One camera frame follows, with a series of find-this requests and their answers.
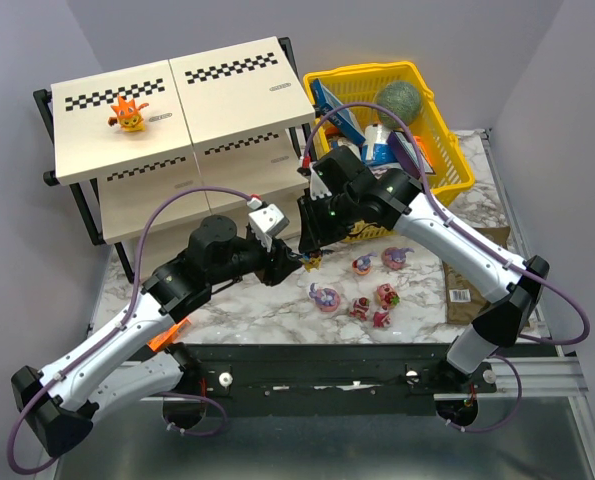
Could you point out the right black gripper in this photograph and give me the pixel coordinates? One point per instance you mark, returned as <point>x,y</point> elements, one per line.
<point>308,226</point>

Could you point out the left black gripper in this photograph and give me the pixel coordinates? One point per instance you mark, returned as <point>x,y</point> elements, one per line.
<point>278,262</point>

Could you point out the black yellow bat toy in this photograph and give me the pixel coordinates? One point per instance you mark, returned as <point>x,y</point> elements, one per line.
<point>312,261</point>

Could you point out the purple bunny donut toy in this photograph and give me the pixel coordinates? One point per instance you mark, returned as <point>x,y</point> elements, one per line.
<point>326,299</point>

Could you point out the orange dragon toy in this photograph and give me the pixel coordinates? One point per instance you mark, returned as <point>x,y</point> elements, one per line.
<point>127,115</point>

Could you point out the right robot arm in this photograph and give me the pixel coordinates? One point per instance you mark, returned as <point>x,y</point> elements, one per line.
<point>399,203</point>

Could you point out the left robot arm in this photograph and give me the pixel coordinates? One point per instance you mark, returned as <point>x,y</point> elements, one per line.
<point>56,401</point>

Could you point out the beige three-tier shelf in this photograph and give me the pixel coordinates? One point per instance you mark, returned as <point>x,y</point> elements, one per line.
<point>220,124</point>

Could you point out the purple bunny orange cup toy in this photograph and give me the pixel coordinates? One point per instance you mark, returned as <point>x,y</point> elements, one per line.
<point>362,265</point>

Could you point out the red pink bear toy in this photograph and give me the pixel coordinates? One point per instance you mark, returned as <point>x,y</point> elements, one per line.
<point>359,308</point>

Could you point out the purple creature pink donut toy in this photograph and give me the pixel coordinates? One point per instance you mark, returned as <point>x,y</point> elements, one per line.
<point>395,258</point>

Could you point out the pink bear strawberry toy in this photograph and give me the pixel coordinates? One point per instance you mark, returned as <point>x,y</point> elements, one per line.
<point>386,296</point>

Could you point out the small red pink toy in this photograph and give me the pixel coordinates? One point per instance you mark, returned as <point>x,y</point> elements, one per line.
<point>381,318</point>

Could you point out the blue white pouch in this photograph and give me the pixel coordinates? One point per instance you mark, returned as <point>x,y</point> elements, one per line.
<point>375,150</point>

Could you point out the dark purple box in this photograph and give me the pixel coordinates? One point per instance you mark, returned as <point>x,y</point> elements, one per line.
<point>404,152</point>

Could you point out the blue Harry's box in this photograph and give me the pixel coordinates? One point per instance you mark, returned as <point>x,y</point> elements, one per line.
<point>344,119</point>

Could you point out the orange Scrub Daddy box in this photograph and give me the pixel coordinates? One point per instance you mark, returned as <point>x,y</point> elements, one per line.
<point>165,339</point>

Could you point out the yellow plastic basket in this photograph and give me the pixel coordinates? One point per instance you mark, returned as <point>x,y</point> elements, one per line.
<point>361,83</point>

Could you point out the green textured ball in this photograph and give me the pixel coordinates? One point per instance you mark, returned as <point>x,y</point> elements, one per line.
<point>401,98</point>

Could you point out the brown coffee bag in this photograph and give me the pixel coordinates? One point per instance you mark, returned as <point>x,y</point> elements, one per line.
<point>463,300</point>

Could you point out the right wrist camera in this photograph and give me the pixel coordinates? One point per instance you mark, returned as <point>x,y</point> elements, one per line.
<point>317,187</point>

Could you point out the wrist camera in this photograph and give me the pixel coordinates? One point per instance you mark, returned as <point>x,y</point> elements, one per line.
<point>317,187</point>
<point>266,223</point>

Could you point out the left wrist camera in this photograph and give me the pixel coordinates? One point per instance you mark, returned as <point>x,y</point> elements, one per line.
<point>266,223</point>

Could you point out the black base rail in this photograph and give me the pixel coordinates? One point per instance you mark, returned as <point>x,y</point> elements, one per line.
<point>324,380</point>

